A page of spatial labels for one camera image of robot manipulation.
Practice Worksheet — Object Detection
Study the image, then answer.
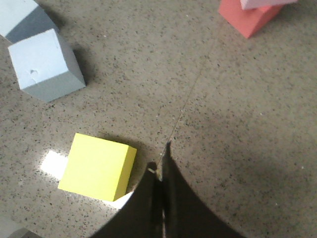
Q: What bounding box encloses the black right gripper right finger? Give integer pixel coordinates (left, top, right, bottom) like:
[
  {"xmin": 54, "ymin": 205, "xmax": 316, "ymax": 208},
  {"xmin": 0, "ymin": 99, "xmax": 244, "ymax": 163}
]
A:
[{"xmin": 162, "ymin": 142, "xmax": 242, "ymax": 238}]

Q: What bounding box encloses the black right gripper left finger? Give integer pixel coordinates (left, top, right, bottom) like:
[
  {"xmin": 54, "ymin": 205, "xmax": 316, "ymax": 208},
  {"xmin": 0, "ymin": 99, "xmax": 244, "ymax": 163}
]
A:
[{"xmin": 92, "ymin": 162, "xmax": 163, "ymax": 238}]

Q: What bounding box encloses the light blue foam cube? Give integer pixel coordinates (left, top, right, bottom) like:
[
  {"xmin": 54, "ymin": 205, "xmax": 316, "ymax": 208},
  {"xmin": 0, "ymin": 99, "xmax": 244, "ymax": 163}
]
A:
[
  {"xmin": 8, "ymin": 29, "xmax": 86, "ymax": 102},
  {"xmin": 0, "ymin": 0, "xmax": 58, "ymax": 43}
]

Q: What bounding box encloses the yellow foam cube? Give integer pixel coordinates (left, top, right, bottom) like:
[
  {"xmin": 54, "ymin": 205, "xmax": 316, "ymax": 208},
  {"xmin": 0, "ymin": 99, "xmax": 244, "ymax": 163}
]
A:
[{"xmin": 58, "ymin": 133, "xmax": 137, "ymax": 202}]

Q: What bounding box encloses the red foam cube front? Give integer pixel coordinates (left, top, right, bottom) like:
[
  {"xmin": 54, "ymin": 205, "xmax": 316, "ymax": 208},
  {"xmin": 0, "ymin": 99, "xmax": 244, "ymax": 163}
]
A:
[{"xmin": 218, "ymin": 0, "xmax": 283, "ymax": 39}]

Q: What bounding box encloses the pink foam cube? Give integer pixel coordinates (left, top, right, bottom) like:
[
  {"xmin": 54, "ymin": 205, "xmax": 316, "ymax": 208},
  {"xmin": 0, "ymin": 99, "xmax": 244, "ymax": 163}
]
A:
[{"xmin": 240, "ymin": 0, "xmax": 298, "ymax": 10}]

